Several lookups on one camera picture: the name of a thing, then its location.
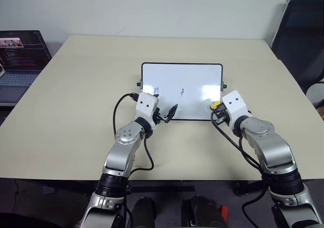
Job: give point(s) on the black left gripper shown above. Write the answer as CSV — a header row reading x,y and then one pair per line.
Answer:
x,y
160,116

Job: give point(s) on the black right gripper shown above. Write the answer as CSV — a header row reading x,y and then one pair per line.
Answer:
x,y
222,117

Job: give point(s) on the yellow whiteboard eraser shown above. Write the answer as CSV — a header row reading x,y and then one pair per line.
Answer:
x,y
215,104

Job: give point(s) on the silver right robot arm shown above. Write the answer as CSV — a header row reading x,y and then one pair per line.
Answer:
x,y
273,149

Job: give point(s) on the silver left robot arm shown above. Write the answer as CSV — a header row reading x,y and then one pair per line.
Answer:
x,y
121,149

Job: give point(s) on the black table crossbar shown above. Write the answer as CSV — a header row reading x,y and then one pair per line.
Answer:
x,y
162,189

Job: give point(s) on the grey round stool seat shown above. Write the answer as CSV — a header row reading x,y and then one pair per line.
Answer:
x,y
316,93

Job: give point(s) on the small red object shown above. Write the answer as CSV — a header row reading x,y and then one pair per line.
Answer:
x,y
223,210

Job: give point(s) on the dark rounded robot leg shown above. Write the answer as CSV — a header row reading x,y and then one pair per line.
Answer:
x,y
143,212
202,212

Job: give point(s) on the black office chair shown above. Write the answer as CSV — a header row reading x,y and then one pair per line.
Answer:
x,y
298,35

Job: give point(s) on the open grey laptop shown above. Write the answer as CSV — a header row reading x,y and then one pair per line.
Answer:
x,y
17,60

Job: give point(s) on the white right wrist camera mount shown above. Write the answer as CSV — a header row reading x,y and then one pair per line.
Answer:
x,y
236,106

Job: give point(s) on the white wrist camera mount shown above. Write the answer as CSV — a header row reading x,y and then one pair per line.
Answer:
x,y
145,105
236,106

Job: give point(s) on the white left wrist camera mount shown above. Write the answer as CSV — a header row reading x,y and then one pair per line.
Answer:
x,y
145,105

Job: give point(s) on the white whiteboard with black frame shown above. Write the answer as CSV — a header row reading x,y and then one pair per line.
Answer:
x,y
187,78

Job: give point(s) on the black table leg bracket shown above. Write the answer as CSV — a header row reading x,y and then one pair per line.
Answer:
x,y
249,188

